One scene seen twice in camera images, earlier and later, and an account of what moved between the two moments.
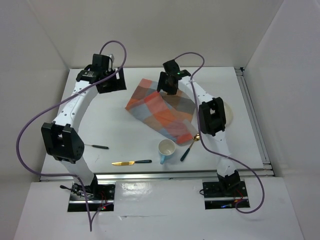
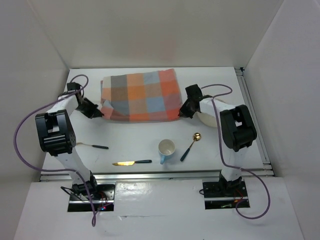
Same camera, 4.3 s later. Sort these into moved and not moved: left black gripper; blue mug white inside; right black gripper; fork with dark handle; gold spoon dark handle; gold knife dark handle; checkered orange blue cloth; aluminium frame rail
Moved: right black gripper; left black gripper; checkered orange blue cloth
Not moved: aluminium frame rail; fork with dark handle; gold spoon dark handle; blue mug white inside; gold knife dark handle
